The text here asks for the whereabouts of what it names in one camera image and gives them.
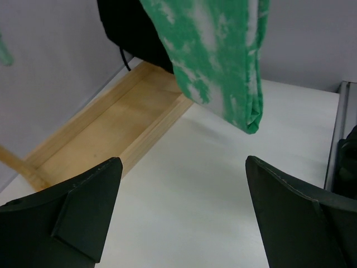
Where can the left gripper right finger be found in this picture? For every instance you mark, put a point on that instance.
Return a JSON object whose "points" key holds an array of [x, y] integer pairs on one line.
{"points": [[301, 225]]}

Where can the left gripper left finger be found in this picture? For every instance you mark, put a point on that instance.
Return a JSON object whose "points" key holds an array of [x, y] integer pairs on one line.
{"points": [[65, 225]]}

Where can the green white tie-dye trousers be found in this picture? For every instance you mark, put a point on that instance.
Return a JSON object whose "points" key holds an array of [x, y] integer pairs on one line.
{"points": [[214, 47]]}

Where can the black garment on hanger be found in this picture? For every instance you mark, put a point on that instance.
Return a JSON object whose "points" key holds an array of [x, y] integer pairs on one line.
{"points": [[127, 25]]}

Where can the wooden clothes rack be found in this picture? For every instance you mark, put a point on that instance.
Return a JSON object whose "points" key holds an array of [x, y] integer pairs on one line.
{"points": [[125, 122]]}

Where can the grey corner wall profile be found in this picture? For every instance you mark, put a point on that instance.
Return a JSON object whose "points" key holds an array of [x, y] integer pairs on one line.
{"points": [[344, 123]]}

